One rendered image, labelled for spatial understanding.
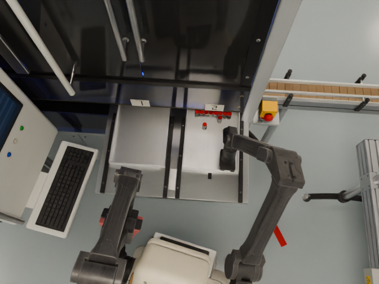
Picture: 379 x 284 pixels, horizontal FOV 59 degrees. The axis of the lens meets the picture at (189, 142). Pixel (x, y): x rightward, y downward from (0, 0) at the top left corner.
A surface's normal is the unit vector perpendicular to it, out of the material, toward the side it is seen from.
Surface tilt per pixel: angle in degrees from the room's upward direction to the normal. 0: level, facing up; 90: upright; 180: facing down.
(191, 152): 0
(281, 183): 51
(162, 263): 42
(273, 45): 90
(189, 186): 0
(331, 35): 0
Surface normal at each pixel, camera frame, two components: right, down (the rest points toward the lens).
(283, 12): -0.07, 0.93
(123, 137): 0.00, -0.37
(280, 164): 0.28, -0.61
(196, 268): 0.20, -0.87
